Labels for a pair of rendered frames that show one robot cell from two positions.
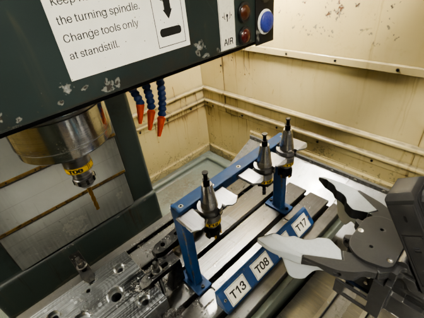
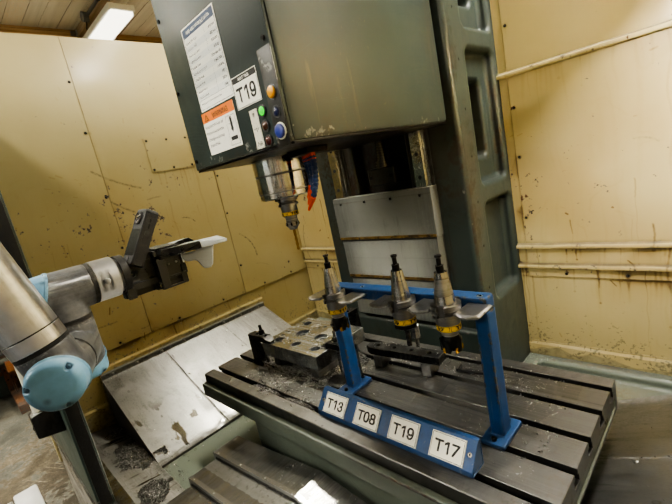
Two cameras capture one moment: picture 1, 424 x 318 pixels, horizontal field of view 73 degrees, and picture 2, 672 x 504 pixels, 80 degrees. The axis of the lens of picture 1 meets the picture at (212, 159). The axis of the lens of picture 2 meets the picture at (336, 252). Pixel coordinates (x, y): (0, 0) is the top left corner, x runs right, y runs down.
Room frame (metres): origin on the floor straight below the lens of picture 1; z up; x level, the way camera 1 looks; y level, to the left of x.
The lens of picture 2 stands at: (0.49, -1.00, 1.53)
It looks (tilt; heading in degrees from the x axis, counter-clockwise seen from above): 11 degrees down; 86
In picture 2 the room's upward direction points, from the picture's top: 12 degrees counter-clockwise
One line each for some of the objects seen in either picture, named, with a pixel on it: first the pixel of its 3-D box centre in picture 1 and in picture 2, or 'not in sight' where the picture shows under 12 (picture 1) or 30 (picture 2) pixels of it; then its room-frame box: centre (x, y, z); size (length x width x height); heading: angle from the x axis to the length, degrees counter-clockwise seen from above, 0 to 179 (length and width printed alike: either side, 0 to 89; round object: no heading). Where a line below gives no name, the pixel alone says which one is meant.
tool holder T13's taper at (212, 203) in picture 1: (207, 194); (330, 279); (0.52, 0.02, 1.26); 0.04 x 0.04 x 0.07
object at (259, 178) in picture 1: (252, 176); (383, 302); (0.63, -0.11, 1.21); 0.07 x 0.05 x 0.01; 40
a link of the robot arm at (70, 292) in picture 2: not in sight; (57, 295); (0.05, -0.29, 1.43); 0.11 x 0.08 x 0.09; 41
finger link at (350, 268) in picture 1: (342, 256); not in sight; (0.19, -0.13, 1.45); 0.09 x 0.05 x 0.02; 77
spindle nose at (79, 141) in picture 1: (53, 110); (282, 177); (0.45, 0.25, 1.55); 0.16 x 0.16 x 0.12
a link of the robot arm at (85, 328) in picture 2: not in sight; (76, 350); (0.06, -0.31, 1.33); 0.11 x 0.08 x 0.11; 109
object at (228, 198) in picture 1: (224, 197); (349, 298); (0.56, -0.02, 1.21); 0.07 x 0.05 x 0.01; 40
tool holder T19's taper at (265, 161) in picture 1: (264, 154); (398, 284); (0.66, -0.15, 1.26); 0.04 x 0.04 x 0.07
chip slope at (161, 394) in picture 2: not in sight; (233, 368); (0.03, 0.76, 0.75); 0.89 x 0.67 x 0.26; 40
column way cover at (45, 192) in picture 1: (57, 181); (390, 256); (0.80, 0.54, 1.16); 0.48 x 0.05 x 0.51; 130
